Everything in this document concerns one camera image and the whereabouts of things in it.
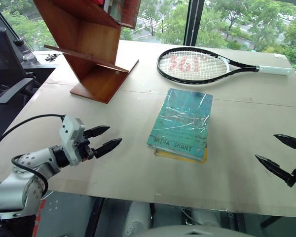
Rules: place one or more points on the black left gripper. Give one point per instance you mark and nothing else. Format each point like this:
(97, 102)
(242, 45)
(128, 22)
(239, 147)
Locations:
(84, 149)

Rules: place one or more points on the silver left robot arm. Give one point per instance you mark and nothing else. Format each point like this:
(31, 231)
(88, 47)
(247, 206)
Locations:
(37, 158)

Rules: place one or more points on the yellow book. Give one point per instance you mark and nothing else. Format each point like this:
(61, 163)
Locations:
(204, 158)

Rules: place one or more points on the teal plastic-wrapped book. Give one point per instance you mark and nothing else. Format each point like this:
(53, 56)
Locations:
(182, 118)

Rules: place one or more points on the brown wooden bookshelf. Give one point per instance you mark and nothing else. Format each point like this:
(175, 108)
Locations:
(93, 49)

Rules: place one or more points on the red-brown book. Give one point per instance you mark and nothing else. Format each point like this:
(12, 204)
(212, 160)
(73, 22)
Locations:
(124, 11)

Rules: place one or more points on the black table leg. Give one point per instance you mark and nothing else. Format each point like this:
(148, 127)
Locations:
(273, 221)
(93, 217)

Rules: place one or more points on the black side desk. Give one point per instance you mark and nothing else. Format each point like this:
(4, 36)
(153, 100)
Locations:
(43, 66)

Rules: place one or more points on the small black clip object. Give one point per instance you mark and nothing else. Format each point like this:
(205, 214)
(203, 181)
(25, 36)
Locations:
(51, 56)

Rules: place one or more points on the black white tennis racket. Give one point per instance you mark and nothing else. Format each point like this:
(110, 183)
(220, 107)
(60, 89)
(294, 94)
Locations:
(236, 65)

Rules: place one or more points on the black office chair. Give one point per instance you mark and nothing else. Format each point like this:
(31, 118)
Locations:
(7, 81)

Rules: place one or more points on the black stand on desk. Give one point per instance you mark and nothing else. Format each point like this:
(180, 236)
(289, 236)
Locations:
(27, 53)

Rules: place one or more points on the grey robot torso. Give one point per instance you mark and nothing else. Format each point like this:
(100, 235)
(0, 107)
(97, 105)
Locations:
(187, 222)

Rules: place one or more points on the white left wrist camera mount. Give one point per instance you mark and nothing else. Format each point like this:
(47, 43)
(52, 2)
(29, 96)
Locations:
(70, 133)

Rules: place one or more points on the black window frame post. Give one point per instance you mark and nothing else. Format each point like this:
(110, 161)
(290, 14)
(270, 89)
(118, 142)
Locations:
(193, 22)

